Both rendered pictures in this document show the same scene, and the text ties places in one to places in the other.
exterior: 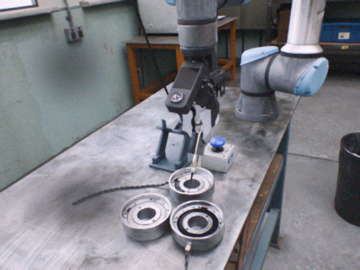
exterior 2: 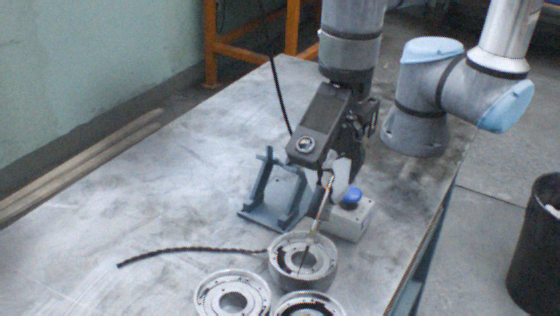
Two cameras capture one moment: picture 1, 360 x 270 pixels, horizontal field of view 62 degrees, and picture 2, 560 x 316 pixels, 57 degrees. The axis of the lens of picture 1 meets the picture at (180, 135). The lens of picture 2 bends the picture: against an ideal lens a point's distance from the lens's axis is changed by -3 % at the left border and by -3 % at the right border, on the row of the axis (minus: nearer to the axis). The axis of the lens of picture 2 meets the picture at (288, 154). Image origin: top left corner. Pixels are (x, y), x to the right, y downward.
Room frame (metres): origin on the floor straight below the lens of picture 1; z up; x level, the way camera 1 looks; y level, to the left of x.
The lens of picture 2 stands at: (-0.02, 0.05, 1.39)
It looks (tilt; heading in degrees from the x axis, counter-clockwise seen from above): 33 degrees down; 357
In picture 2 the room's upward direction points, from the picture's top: 4 degrees clockwise
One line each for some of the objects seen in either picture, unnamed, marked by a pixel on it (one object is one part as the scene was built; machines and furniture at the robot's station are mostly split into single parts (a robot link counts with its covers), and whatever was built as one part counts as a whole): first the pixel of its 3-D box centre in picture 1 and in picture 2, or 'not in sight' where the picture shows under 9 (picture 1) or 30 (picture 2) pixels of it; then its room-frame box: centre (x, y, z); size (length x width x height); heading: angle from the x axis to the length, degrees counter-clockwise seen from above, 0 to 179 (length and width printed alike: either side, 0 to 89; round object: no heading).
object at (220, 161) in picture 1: (218, 154); (348, 212); (0.68, -0.10, 0.82); 0.08 x 0.07 x 0.05; 150
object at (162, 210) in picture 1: (147, 217); (233, 306); (0.47, 0.08, 0.82); 0.08 x 0.08 x 0.02
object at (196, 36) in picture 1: (196, 35); (346, 46); (0.61, -0.05, 1.15); 0.08 x 0.08 x 0.05
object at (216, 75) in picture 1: (201, 74); (344, 102); (0.61, -0.05, 1.07); 0.09 x 0.08 x 0.12; 148
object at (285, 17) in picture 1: (296, 24); not in sight; (3.83, -1.54, 0.64); 0.49 x 0.40 x 0.37; 65
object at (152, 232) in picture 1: (147, 216); (233, 306); (0.47, 0.08, 0.82); 0.10 x 0.10 x 0.04
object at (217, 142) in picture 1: (217, 147); (348, 202); (0.68, -0.09, 0.85); 0.04 x 0.04 x 0.05
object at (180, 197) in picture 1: (192, 186); (303, 263); (0.56, -0.02, 0.82); 0.10 x 0.10 x 0.04
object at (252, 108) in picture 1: (257, 100); (418, 119); (0.98, -0.28, 0.85); 0.15 x 0.15 x 0.10
